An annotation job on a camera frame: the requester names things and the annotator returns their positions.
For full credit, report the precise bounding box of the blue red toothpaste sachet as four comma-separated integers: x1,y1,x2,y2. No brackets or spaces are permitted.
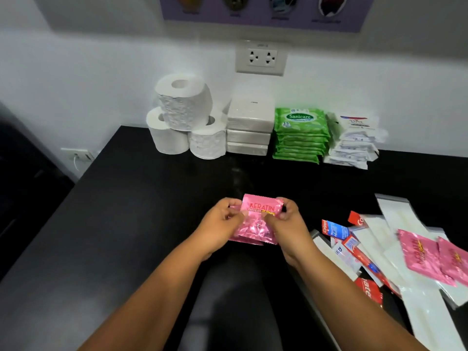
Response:
321,219,351,240

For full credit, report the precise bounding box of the white low wall outlet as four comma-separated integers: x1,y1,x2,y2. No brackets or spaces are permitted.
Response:
60,147,95,171

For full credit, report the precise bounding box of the white tissue pack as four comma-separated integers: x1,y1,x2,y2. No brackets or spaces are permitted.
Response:
226,142,269,156
226,128,272,146
227,92,275,134

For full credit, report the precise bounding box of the stack of green wipe packets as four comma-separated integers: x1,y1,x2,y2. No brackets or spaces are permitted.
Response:
272,107,330,165

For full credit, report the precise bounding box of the purple wall poster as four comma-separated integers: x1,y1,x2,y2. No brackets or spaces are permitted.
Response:
158,0,375,33

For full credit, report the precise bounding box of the pink foil sachet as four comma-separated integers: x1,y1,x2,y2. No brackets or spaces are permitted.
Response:
228,194,284,246
397,229,458,288
438,237,468,288

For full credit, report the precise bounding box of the white blue toothpaste sachet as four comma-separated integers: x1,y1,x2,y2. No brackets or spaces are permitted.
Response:
330,240,363,275

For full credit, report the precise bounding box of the white double wall socket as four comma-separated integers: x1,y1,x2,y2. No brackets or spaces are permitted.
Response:
235,41,288,77

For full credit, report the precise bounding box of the clear zip bag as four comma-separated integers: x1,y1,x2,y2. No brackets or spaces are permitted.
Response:
374,194,445,240
349,215,408,287
382,230,468,351
312,230,360,283

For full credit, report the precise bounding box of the person's right hand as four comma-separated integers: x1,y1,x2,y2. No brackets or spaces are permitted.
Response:
266,196,319,268

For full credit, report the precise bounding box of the stack of white tissue packets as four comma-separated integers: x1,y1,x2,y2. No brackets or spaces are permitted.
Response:
323,112,388,170

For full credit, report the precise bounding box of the long red toothpaste box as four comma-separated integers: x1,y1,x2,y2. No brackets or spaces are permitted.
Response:
341,235,402,298

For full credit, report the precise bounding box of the person's left hand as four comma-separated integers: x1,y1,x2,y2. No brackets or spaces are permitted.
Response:
190,197,246,262

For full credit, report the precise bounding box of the black cabinet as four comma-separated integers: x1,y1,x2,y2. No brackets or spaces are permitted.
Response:
0,102,75,283

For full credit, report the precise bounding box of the white toilet paper roll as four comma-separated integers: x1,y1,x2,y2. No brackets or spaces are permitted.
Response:
189,113,228,160
146,107,190,155
154,74,213,132

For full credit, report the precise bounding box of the person's right forearm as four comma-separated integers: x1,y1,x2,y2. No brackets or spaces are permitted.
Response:
288,248,429,351

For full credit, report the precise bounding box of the person's left forearm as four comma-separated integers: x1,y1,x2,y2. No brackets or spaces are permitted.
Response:
78,232,217,351

